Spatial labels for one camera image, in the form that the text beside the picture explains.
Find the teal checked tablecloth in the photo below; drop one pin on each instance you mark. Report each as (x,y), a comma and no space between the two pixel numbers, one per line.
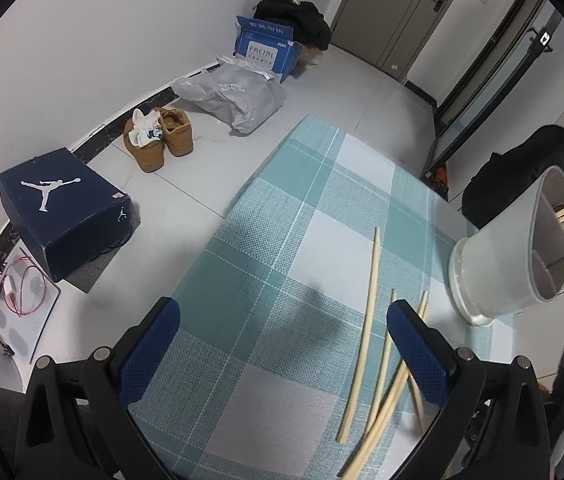
(287,260)

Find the grey door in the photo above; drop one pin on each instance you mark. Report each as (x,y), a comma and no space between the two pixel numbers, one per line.
(386,10)

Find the dark blue shoe box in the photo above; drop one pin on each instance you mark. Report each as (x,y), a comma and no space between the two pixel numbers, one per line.
(62,210)

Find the white utensil holder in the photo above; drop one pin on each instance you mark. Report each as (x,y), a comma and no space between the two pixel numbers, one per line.
(501,260)

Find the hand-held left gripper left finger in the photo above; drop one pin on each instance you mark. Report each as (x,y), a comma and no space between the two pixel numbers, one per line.
(149,350)

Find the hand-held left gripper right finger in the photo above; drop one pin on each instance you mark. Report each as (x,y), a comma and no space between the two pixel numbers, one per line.
(419,355)

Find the black glass door latch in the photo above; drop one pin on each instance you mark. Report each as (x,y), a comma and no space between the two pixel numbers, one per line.
(542,40)

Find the white socks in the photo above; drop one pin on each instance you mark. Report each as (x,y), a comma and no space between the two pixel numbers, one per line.
(144,127)

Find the grey plastic bag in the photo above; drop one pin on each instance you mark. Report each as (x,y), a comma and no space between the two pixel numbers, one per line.
(232,95)

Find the black clothes pile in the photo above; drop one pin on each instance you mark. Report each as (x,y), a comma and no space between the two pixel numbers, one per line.
(297,15)

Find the blue cardboard box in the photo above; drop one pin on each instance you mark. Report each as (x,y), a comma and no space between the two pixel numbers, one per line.
(267,52)

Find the black jacket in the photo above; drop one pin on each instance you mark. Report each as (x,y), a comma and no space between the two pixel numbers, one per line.
(511,170)

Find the black framed glass door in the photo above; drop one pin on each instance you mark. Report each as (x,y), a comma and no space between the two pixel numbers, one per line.
(491,95)

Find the brown cardboard box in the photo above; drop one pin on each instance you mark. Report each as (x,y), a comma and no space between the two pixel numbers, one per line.
(312,55)

